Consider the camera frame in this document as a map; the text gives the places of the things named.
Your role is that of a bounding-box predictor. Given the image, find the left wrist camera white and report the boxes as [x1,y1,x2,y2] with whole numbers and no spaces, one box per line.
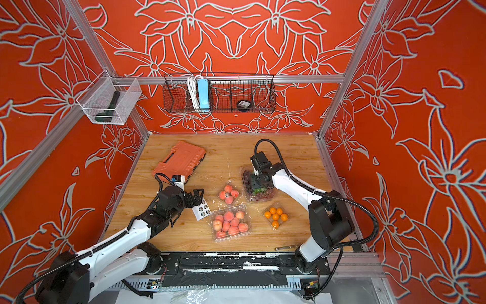
[171,175,186,192]

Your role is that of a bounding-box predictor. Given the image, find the orange plastic tool case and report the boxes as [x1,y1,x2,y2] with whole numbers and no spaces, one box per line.
[152,141,206,183]

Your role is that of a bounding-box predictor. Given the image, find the white coiled cable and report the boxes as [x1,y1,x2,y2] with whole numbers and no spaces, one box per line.
[187,75,200,111]

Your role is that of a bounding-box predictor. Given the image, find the black wire wall basket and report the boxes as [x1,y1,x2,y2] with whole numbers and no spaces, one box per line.
[162,73,277,114]

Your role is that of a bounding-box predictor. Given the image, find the small black device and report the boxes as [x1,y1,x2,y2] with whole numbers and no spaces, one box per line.
[237,100,252,113]

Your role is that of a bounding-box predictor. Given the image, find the clear acrylic wall bin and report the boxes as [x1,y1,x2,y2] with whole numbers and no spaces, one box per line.
[76,70,142,125]

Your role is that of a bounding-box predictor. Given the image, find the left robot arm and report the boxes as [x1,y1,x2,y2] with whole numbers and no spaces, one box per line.
[15,174,205,303]

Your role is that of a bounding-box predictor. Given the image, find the grape clamshell box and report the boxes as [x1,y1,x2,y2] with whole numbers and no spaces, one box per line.
[240,167,275,203]

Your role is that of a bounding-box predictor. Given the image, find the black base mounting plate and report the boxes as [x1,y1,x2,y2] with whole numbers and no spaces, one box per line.
[136,252,330,290]

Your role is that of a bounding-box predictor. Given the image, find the large peach clamshell box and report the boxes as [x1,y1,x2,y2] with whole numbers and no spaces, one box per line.
[210,205,252,241]

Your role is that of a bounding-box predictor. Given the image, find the light blue box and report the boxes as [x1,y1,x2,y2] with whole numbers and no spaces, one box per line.
[197,79,210,111]

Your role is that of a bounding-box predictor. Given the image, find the small peach clamshell box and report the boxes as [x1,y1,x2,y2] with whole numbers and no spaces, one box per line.
[218,184,241,206]

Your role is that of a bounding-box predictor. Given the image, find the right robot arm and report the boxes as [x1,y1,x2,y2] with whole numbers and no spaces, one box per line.
[250,138,379,301]

